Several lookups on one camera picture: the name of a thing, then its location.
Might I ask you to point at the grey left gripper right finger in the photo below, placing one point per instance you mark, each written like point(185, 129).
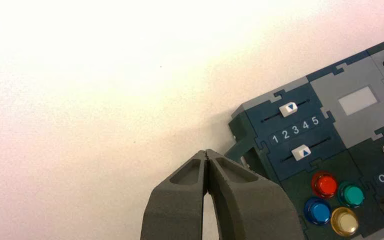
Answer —
point(248, 205)

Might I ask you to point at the white slider knob down arrow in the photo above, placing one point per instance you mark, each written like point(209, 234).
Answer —
point(288, 109)

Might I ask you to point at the red push button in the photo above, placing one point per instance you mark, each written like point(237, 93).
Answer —
point(324, 184)

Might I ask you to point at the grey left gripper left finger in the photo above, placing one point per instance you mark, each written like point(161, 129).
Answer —
point(175, 205)

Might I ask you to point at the yellow push button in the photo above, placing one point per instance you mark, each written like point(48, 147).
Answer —
point(344, 221)

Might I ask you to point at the blue push button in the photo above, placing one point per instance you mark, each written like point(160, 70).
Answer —
point(318, 211)

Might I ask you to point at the blue grey modular control board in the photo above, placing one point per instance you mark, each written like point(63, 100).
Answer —
point(341, 139)

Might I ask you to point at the green push button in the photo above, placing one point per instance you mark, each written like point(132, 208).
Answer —
point(351, 194)

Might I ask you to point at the white slider knob up arrow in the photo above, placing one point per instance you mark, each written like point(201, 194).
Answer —
point(301, 152)

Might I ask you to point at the white rectangular display window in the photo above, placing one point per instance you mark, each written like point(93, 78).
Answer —
point(357, 100)

